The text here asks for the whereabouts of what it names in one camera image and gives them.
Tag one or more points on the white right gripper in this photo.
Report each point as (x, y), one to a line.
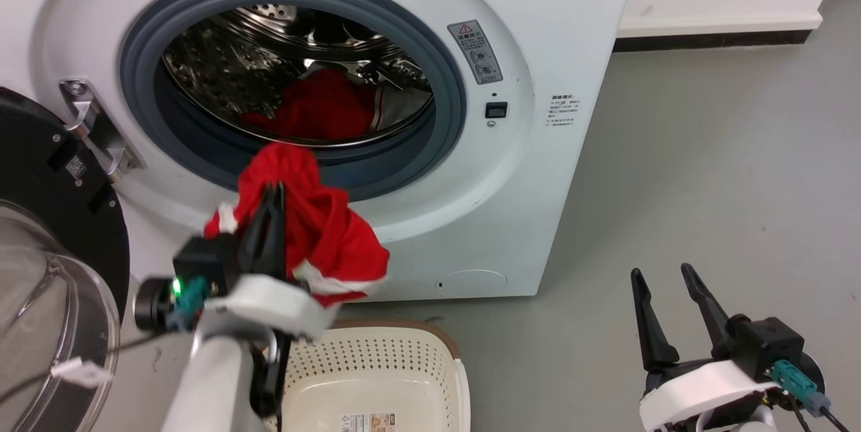
(699, 395)

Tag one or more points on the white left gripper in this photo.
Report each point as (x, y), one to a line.
(269, 304)

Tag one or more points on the red garment white trim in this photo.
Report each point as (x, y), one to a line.
(329, 230)

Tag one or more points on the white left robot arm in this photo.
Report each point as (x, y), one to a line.
(208, 385)

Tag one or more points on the cream perforated laundry basket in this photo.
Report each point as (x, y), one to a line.
(377, 358)

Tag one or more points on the paper label in basket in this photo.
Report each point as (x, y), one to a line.
(368, 422)

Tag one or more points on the white front-load washing machine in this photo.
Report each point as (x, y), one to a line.
(538, 48)

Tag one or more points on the stainless steel washer drum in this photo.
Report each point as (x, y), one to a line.
(222, 75)

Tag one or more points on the white grey garment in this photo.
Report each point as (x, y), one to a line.
(398, 105)

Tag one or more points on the QR code sticker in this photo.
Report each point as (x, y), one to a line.
(77, 167)

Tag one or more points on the round white filter cover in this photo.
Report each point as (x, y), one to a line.
(473, 282)

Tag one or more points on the metal door hinge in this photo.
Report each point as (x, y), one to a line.
(94, 126)

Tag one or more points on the grey rubber door seal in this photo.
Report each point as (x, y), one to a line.
(449, 109)

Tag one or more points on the black washer door clear dome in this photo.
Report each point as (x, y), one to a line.
(40, 169)

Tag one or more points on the small printed text label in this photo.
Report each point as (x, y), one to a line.
(562, 110)

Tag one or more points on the black door latch socket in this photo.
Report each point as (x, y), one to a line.
(496, 110)

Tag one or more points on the black baseboard strip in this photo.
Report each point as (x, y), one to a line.
(713, 40)

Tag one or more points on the grey warning sticker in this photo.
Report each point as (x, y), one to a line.
(475, 52)

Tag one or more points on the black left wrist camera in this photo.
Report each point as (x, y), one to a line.
(202, 264)

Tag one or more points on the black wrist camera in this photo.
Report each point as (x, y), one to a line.
(767, 346)
(202, 264)

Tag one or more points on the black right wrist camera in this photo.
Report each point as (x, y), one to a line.
(767, 346)

